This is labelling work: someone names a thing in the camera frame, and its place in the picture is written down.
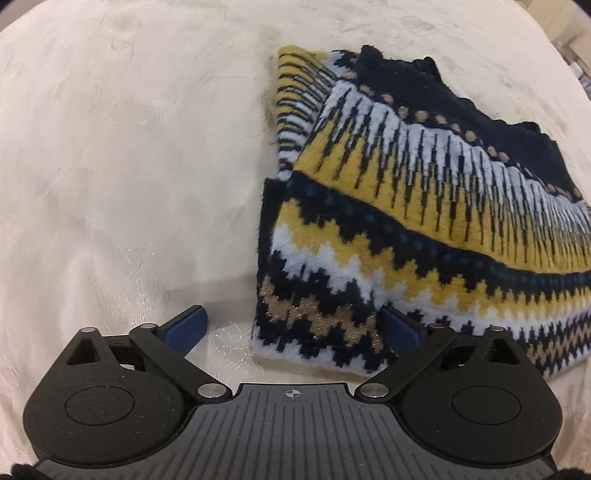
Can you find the navy yellow patterned knit sweater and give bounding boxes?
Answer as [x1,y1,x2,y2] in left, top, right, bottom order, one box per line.
[252,46,590,376]

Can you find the cream bed cover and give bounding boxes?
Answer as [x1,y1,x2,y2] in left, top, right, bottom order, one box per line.
[1,1,590,471]

